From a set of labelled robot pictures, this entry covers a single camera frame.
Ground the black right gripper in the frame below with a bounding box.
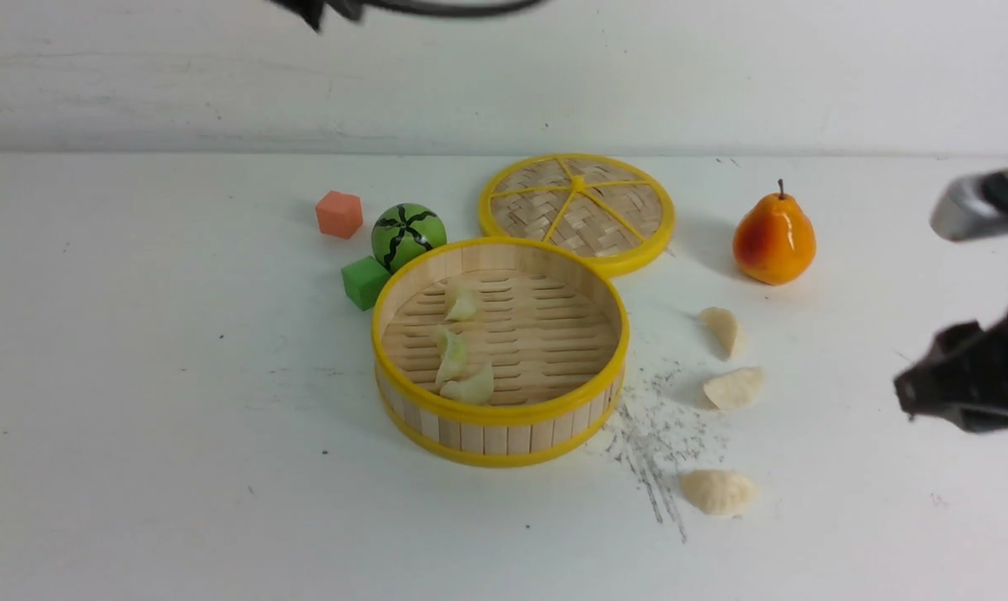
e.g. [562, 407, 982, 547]
[894, 311, 1008, 433]

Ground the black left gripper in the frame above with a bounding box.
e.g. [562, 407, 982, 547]
[271, 0, 363, 32]

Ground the white dumpling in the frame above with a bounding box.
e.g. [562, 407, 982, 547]
[702, 366, 766, 412]
[680, 469, 760, 517]
[698, 307, 745, 359]

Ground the green dumpling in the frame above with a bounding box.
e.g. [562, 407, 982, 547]
[440, 361, 494, 406]
[446, 279, 480, 322]
[431, 325, 467, 386]

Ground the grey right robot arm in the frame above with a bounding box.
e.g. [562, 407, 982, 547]
[894, 169, 1008, 434]

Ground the woven bamboo steamer lid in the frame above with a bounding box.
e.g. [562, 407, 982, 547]
[477, 153, 676, 277]

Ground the yellow-rimmed bamboo steamer tray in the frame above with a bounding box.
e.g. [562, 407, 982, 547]
[371, 237, 630, 467]

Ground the orange foam cube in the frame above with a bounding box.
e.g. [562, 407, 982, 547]
[316, 190, 364, 240]

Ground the green striped watermelon ball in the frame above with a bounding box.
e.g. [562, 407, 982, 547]
[370, 203, 448, 273]

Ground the orange toy pear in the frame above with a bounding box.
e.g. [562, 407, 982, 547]
[733, 179, 817, 286]

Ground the green foam cube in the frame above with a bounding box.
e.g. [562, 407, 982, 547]
[340, 255, 392, 311]

